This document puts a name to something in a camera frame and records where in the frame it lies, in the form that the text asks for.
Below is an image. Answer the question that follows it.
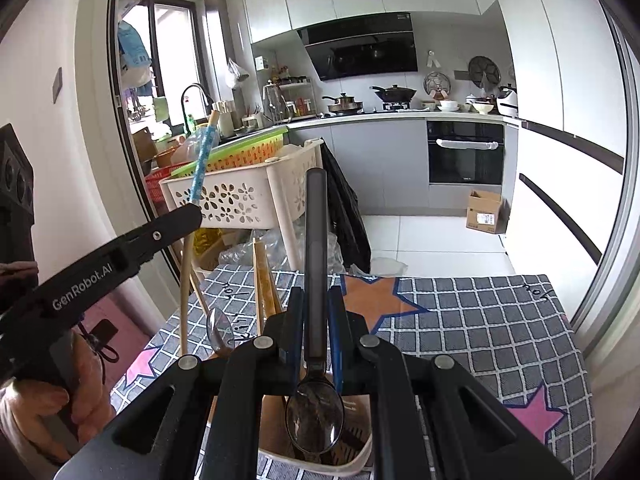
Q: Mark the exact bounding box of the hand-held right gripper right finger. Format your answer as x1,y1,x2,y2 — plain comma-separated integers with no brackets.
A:
327,285,576,480

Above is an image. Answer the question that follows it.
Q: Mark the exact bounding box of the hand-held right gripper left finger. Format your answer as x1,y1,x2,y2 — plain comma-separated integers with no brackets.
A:
52,286,307,480

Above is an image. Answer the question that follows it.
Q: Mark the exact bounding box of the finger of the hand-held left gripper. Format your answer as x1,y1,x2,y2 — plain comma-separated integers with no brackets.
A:
119,203,204,274

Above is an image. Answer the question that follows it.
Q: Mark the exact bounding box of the blue patterned wooden chopstick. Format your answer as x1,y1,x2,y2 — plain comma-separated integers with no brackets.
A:
179,110,221,357

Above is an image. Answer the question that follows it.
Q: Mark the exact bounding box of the metal spoon dark handle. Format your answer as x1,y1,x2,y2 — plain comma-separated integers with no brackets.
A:
285,167,346,455
205,306,237,361

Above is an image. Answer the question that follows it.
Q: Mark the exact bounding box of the white utensil holder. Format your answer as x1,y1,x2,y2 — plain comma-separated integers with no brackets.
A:
256,392,375,478

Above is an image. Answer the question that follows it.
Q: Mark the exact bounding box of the person's left hand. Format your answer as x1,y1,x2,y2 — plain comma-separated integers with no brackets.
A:
0,260,118,466

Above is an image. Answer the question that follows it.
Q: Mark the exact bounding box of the yellow packet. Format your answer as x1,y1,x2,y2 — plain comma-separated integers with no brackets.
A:
192,227,226,261

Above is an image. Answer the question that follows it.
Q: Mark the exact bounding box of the red plastic basket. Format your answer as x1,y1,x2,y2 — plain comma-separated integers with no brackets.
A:
145,162,183,216

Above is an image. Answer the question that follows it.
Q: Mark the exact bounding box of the white floral basket cart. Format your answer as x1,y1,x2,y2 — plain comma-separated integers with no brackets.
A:
159,139,326,271

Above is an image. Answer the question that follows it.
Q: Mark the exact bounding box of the clear plastic bag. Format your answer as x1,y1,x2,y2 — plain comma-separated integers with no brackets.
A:
217,230,346,277

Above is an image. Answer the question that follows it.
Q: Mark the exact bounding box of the green plastic tray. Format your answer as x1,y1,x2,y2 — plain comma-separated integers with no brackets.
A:
170,126,291,178

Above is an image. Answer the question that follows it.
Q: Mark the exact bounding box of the white chopstick jar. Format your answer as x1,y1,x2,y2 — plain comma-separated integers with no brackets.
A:
212,101,238,133

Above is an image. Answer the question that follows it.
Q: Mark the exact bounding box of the black cloth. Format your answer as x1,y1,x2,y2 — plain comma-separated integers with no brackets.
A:
320,140,373,276

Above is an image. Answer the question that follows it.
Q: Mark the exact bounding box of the black kitchen faucet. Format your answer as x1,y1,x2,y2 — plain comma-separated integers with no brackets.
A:
180,83,216,133

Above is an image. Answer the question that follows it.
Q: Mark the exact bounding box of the grey checked star tablecloth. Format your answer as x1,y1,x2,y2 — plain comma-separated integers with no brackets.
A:
107,265,593,480

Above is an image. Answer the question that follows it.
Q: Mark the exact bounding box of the white plastic bag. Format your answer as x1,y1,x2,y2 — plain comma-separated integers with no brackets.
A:
225,57,250,90

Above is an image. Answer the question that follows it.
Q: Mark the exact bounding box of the metal spice rack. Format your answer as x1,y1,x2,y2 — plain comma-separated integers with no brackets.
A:
262,76,318,123

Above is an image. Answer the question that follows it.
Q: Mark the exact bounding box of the dark framed window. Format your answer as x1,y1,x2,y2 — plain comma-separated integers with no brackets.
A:
117,0,206,131

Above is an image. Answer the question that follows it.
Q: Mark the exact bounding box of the blue plastic bag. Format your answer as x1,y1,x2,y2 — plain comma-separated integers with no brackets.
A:
117,20,153,88

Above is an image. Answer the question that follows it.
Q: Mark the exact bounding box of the grey kitchen base cabinet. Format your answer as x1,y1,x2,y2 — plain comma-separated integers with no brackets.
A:
289,112,520,217

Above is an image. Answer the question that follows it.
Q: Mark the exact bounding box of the cardboard box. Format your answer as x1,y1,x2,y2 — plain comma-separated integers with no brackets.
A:
465,189,508,235

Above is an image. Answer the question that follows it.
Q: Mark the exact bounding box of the steel cooking pot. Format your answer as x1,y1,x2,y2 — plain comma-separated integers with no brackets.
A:
322,92,365,113

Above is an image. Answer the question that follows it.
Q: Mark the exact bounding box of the black built-in oven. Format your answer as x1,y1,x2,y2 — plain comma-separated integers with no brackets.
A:
426,119,506,186

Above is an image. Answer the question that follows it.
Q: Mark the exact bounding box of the black range hood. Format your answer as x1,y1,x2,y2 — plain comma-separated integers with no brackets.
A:
296,12,419,82

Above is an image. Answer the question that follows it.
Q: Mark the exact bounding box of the black wok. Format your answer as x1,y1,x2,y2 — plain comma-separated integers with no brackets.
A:
370,85,418,103

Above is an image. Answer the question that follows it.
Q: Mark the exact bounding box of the round metal steamer rack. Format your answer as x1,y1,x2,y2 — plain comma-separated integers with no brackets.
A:
423,71,453,101
467,55,502,86

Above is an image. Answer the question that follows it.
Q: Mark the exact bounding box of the white rice cooker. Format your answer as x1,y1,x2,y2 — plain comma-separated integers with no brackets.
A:
497,85,520,118

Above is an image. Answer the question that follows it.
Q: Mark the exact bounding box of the white refrigerator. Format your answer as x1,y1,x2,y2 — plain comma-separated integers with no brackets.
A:
495,0,632,281

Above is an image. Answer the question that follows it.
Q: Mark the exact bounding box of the black strap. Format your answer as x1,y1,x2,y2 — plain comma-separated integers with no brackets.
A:
77,317,121,386

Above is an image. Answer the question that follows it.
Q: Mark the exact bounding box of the grey sliding door frame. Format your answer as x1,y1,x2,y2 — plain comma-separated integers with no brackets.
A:
567,0,640,356

